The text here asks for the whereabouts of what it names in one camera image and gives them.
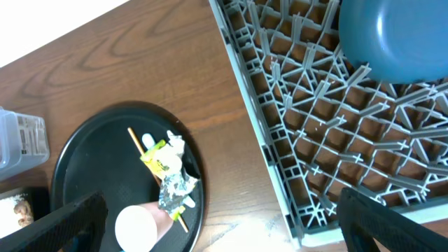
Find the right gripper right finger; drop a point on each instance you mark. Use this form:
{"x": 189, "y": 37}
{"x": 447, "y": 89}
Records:
{"x": 365, "y": 222}

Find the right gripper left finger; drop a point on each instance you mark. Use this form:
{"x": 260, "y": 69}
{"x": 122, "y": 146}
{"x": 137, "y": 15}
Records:
{"x": 80, "y": 224}

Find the pink cup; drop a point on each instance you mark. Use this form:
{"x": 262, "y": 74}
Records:
{"x": 138, "y": 228}

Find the brown food scrap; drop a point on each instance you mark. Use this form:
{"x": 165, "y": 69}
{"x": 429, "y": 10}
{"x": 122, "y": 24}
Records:
{"x": 24, "y": 211}

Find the dark blue plate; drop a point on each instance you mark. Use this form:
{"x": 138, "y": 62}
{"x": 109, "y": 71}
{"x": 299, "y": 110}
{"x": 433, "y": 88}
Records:
{"x": 402, "y": 41}

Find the grey dishwasher rack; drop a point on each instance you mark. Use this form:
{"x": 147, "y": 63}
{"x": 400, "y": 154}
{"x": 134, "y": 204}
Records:
{"x": 323, "y": 125}

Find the black rectangular tray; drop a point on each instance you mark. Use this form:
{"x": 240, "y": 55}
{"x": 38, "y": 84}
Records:
{"x": 38, "y": 198}

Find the scattered rice grains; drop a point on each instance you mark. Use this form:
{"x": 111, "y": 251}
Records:
{"x": 9, "y": 222}

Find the round black serving tray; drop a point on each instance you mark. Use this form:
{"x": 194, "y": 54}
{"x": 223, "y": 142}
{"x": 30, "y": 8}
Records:
{"x": 101, "y": 156}

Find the wooden chopstick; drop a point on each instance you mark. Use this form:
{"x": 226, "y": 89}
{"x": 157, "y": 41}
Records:
{"x": 157, "y": 180}

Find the green yellow wrapper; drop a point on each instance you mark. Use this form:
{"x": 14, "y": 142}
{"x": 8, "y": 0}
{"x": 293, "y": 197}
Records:
{"x": 151, "y": 161}

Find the crumpled foil wrapper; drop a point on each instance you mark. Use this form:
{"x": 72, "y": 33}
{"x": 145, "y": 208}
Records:
{"x": 175, "y": 192}

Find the clear plastic bin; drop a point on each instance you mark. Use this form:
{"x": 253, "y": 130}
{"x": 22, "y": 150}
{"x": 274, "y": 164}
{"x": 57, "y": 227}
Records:
{"x": 24, "y": 143}

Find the light blue plastic spoon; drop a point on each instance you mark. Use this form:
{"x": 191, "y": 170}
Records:
{"x": 148, "y": 142}

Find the crumpled white tissue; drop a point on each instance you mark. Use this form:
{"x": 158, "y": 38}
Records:
{"x": 171, "y": 153}

